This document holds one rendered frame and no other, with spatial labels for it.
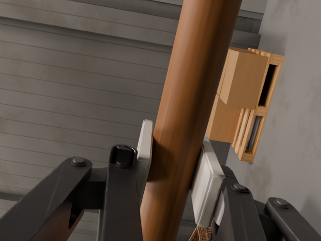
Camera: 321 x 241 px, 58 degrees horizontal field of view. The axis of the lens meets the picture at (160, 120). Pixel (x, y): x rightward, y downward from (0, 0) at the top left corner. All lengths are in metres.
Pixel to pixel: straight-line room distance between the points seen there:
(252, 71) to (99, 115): 2.04
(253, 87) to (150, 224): 2.77
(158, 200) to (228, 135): 3.26
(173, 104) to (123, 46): 3.56
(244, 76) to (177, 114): 2.73
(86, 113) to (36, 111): 0.66
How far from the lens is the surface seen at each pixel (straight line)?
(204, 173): 0.15
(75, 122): 4.01
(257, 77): 2.92
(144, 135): 0.17
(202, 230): 1.95
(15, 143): 4.41
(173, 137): 0.16
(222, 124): 3.37
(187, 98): 0.15
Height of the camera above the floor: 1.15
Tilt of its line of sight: 2 degrees down
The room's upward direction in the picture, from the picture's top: 81 degrees counter-clockwise
